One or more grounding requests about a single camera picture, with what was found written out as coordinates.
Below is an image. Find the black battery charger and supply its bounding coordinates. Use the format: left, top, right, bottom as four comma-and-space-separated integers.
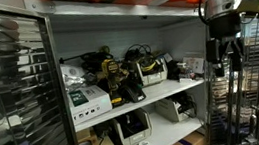
122, 80, 147, 105

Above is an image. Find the white box with green label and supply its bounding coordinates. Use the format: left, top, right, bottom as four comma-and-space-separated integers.
65, 82, 115, 127

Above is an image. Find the grey storage bin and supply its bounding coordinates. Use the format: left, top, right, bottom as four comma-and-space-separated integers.
131, 54, 170, 89
111, 106, 156, 145
153, 94, 190, 125

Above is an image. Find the yellow black cordless drill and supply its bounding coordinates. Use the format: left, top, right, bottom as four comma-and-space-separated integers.
96, 56, 135, 109

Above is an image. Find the yellow cable coil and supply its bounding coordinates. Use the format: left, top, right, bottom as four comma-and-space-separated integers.
141, 59, 163, 74

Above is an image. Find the thin black cable with ferrite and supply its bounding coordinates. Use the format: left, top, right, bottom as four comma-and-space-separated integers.
177, 90, 200, 120

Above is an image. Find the cardboard box with blue tape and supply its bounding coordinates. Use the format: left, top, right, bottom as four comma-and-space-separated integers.
159, 129, 209, 145

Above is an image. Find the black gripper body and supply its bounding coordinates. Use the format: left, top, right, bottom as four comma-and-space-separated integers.
207, 13, 245, 52

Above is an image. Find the black power tool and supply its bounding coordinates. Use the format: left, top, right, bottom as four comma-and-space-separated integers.
57, 43, 117, 75

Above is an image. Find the white card box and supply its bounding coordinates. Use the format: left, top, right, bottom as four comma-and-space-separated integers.
181, 54, 207, 77

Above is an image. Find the white plastic bag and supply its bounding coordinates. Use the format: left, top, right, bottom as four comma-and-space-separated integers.
59, 61, 89, 92

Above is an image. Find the black power adapter with cable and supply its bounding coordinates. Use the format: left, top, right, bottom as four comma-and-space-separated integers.
92, 118, 123, 145

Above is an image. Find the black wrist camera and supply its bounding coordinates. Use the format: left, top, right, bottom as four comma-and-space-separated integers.
203, 37, 224, 64

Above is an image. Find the small clear jar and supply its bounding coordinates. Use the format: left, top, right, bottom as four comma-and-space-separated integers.
176, 60, 196, 83

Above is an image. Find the black cable bundle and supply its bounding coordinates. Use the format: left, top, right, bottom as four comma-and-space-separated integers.
122, 41, 156, 67

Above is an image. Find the white shelf cabinet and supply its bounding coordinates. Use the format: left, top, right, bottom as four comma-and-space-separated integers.
23, 0, 224, 145

